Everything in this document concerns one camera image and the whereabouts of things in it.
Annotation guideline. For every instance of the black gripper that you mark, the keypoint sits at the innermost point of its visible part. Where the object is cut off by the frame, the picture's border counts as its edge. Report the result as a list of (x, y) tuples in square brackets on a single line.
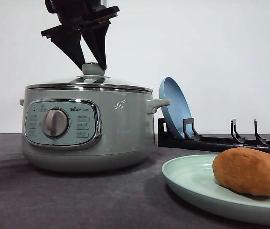
[(90, 16)]

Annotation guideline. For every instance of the glass lid with green knob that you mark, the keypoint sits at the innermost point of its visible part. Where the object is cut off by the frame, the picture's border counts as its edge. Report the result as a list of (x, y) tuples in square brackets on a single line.
[(93, 78)]

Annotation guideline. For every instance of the green plate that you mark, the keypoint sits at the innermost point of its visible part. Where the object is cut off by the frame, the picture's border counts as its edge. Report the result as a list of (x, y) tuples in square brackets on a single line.
[(192, 176)]

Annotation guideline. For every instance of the brown potato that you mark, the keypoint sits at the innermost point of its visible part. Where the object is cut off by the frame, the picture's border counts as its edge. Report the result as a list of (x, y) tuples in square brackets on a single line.
[(245, 169)]

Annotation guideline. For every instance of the green electric steamer pot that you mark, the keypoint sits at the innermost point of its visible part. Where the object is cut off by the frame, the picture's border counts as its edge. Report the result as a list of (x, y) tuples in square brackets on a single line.
[(86, 129)]

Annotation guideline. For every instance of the blue plate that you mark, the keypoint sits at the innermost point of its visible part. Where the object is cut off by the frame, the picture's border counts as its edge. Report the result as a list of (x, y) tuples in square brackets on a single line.
[(178, 108)]

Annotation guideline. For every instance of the black plate rack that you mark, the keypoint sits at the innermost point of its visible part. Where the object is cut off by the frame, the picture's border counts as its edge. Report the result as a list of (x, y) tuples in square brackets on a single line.
[(193, 140)]

